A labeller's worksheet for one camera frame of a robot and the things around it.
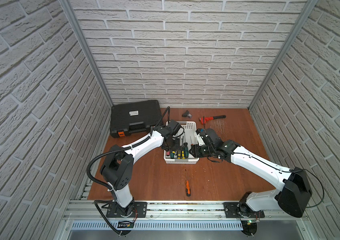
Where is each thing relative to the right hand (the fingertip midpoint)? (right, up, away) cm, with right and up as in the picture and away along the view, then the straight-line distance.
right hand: (191, 150), depth 79 cm
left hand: (-8, +2, +8) cm, 11 cm away
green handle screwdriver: (-11, -5, +11) cm, 16 cm away
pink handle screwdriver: (-13, -4, +13) cm, 19 cm away
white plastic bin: (0, +5, +25) cm, 26 cm away
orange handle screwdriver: (-2, -21, 0) cm, 21 cm away
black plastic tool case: (-40, +18, +32) cm, 54 cm away
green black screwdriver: (-2, -2, +13) cm, 13 cm away
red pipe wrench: (+19, +19, +35) cm, 44 cm away
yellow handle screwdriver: (-6, -4, +10) cm, 13 cm away
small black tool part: (+1, +21, +35) cm, 41 cm away
